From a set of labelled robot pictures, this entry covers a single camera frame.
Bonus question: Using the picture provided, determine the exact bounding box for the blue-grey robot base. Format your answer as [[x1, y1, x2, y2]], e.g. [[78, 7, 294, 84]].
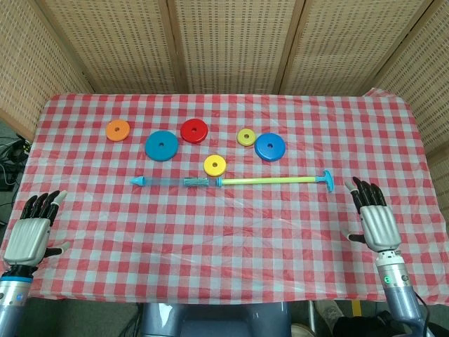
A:
[[140, 302, 294, 337]]

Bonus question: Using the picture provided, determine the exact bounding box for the large teal disc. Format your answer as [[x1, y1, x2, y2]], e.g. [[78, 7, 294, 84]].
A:
[[144, 130, 180, 162]]

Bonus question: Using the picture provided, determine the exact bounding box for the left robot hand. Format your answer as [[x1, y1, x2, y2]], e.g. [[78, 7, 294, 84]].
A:
[[3, 190, 71, 267]]

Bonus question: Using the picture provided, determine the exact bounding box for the orange disc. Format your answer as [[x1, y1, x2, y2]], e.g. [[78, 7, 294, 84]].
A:
[[105, 119, 131, 142]]

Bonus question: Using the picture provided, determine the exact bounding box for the red disc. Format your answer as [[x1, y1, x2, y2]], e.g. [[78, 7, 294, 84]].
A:
[[180, 118, 209, 144]]

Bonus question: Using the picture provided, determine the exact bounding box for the green blue toy pump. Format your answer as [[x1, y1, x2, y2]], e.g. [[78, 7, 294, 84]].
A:
[[219, 170, 335, 193]]

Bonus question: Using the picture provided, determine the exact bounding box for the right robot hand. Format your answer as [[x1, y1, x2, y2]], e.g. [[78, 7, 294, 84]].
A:
[[344, 176, 403, 253]]

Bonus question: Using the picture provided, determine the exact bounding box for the yellow disc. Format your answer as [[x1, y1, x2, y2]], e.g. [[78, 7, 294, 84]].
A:
[[203, 154, 227, 178]]

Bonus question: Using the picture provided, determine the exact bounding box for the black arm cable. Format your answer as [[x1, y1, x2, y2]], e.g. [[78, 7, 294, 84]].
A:
[[415, 294, 433, 337]]

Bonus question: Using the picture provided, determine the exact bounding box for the white shoe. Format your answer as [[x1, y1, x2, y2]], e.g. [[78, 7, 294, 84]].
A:
[[315, 300, 351, 331]]

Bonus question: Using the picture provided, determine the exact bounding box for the black cable bundle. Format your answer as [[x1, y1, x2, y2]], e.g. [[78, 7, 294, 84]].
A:
[[0, 133, 32, 192]]

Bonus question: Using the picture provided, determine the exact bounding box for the red checkered tablecloth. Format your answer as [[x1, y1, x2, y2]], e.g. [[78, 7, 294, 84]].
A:
[[1, 87, 449, 305]]

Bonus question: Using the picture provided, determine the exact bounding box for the small yellow-green disc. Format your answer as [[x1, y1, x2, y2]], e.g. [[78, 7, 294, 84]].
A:
[[236, 128, 255, 147]]

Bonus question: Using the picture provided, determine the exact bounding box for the blue disc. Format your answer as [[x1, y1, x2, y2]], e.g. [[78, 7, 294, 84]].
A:
[[254, 133, 287, 163]]

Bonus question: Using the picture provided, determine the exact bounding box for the green and blue water squirter tube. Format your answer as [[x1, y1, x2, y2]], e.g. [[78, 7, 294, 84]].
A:
[[130, 176, 223, 188]]

